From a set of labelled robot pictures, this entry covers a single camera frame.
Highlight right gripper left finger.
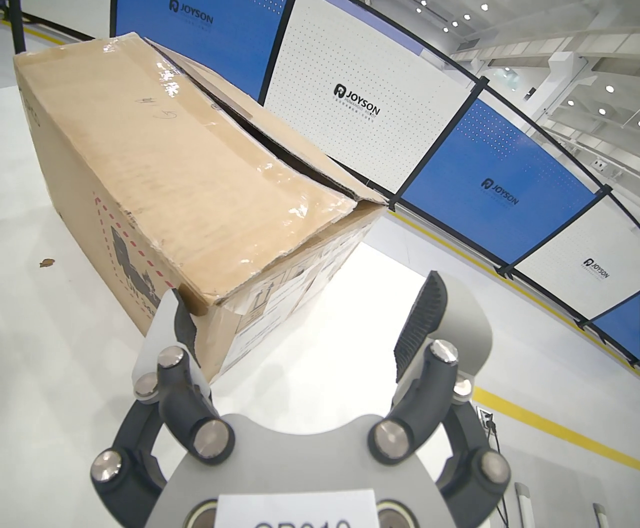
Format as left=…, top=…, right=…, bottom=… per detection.
left=90, top=288, right=236, bottom=510

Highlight blue and white partition panels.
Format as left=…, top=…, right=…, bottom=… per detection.
left=109, top=0, right=640, bottom=370

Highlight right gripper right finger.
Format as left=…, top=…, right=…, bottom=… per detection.
left=368, top=270, right=512, bottom=516

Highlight large brown cardboard carton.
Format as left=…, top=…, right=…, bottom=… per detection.
left=13, top=32, right=390, bottom=384

